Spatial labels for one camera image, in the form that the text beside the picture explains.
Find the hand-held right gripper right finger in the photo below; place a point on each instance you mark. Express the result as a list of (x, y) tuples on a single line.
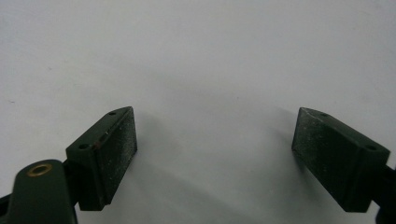
[(336, 158)]

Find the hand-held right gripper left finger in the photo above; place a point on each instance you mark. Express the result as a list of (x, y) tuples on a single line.
[(102, 161)]

